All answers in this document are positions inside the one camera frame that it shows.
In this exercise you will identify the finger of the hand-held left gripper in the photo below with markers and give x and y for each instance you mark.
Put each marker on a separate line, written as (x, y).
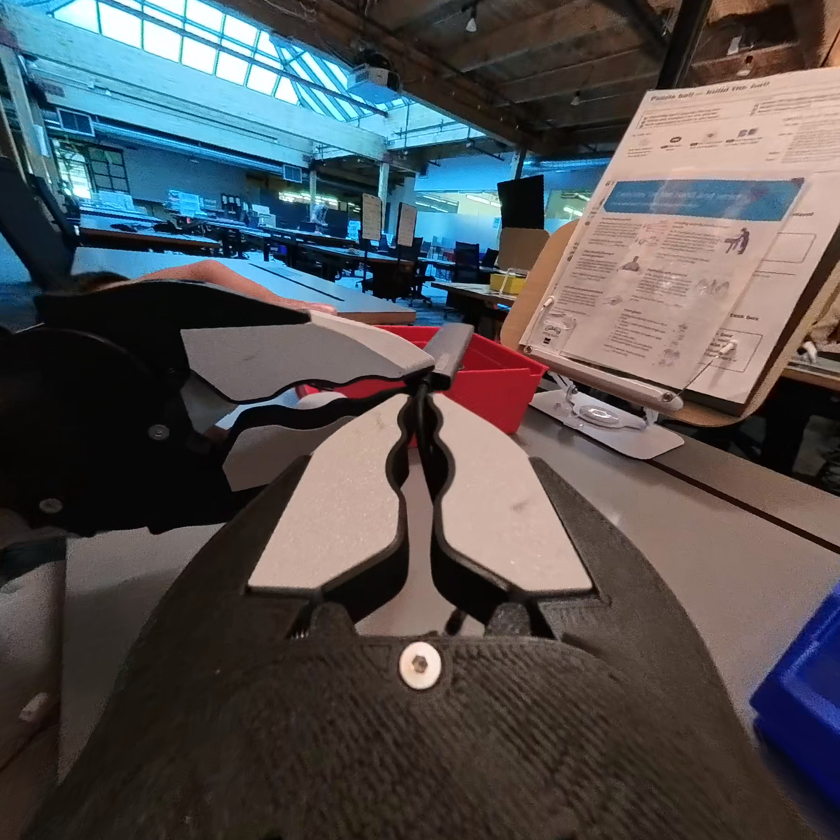
(295, 351)
(262, 453)

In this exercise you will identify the yellow plastic bin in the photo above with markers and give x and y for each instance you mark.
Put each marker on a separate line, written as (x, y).
(505, 283)

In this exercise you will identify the grey desk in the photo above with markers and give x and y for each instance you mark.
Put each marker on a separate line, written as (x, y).
(689, 558)

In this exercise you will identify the cardboard box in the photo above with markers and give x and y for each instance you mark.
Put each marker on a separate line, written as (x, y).
(522, 249)

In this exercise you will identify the red plastic bin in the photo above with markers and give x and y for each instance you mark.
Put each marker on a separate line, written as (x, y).
(499, 394)

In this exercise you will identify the blue plastic bin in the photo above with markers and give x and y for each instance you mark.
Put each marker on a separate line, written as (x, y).
(807, 709)

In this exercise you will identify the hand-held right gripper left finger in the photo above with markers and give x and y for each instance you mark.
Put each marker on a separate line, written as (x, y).
(334, 518)

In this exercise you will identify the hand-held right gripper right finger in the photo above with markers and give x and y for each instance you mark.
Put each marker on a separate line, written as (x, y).
(512, 518)

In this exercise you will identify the paper sign on stand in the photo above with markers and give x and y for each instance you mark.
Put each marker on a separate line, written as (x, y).
(371, 216)
(407, 223)

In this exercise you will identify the person's left forearm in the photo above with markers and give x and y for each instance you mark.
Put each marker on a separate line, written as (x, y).
(29, 656)

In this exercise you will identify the ceiling projector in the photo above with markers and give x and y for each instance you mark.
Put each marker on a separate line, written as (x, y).
(373, 82)

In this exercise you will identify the person's left hand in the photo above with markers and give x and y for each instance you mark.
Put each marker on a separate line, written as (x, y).
(223, 279)

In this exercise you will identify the black monitor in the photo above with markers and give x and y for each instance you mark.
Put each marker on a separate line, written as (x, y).
(520, 200)

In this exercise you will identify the document stand with instruction sheets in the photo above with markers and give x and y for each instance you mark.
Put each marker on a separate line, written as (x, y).
(689, 262)

